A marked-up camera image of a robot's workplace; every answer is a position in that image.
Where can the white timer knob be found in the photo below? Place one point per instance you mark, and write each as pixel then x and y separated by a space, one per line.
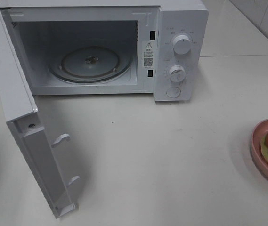
pixel 177 73

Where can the white microwave oven body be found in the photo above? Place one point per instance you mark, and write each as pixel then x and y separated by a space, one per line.
pixel 50 27

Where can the pink round plate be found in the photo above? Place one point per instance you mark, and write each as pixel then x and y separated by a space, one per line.
pixel 259 131

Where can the upper white power knob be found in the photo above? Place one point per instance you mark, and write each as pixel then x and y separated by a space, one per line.
pixel 181 44

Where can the glass microwave turntable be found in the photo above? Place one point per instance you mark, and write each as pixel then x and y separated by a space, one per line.
pixel 90 64

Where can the white microwave door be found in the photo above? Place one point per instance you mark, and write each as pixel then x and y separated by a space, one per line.
pixel 23 120

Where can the white warning label sticker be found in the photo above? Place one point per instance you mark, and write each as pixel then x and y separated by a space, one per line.
pixel 148 52

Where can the round door release button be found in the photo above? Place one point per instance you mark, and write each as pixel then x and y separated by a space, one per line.
pixel 173 92

